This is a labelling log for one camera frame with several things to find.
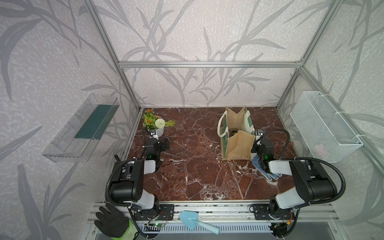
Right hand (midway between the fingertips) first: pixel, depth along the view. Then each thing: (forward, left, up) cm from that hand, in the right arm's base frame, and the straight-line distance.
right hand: (256, 138), depth 95 cm
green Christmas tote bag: (-7, +13, +2) cm, 15 cm away
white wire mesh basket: (-14, -19, +27) cm, 36 cm away
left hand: (0, +62, +1) cm, 63 cm away
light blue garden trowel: (-42, +41, -6) cm, 59 cm away
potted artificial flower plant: (+7, +66, +10) cm, 67 cm away
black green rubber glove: (-45, +77, -4) cm, 89 cm away
